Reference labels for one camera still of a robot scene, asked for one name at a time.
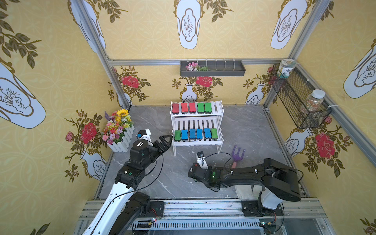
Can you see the jar with green label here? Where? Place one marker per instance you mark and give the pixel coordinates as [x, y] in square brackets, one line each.
[286, 67]

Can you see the white slatted wooden shelf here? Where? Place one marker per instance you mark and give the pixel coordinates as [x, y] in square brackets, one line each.
[199, 121]

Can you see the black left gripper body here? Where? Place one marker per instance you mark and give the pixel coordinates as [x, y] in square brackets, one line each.
[158, 144]

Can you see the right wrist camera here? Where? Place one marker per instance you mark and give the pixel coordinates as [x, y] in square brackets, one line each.
[201, 160]

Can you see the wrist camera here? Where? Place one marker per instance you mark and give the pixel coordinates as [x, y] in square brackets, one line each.
[145, 135]
[201, 160]

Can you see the green eraser top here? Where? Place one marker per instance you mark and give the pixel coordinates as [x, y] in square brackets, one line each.
[208, 107]
[200, 108]

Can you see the white gardening glove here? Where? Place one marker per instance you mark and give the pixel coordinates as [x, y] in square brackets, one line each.
[248, 192]

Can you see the aluminium frame post right rear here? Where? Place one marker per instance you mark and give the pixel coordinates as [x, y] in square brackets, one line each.
[296, 15]

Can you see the aluminium frame post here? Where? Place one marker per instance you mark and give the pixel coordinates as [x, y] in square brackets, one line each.
[86, 18]
[296, 15]

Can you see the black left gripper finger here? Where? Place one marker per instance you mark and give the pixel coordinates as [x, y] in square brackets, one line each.
[168, 142]
[159, 141]

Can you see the green eraser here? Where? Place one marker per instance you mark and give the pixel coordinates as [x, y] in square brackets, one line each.
[177, 135]
[214, 134]
[200, 108]
[208, 107]

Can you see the pink flower in tray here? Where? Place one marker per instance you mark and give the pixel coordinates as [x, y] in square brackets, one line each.
[194, 66]

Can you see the aluminium frame post left rear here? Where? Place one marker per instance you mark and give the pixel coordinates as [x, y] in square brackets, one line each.
[86, 18]

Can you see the black wire wall basket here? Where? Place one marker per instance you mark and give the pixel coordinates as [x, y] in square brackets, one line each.
[293, 92]

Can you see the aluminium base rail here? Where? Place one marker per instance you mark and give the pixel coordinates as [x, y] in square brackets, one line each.
[232, 215]

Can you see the grey wall tray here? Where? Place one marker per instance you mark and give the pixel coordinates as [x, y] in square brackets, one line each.
[217, 68]

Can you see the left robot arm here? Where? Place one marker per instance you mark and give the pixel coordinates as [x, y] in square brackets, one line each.
[125, 203]

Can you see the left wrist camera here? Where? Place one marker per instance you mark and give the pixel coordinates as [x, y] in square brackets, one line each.
[145, 135]

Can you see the artificial flowers in white planter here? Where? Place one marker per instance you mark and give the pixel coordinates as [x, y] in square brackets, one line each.
[118, 131]

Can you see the purple garden fork pink handle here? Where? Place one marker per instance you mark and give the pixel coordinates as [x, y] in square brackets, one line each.
[237, 155]

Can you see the blue eraser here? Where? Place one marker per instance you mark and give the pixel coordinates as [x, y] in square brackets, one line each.
[207, 133]
[184, 135]
[199, 134]
[192, 134]

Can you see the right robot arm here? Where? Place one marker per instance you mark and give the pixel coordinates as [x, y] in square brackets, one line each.
[280, 182]

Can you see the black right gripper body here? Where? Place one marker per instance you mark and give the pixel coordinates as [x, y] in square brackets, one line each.
[195, 171]

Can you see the jar of colourful beads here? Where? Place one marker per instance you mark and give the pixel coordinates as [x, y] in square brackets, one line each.
[314, 100]

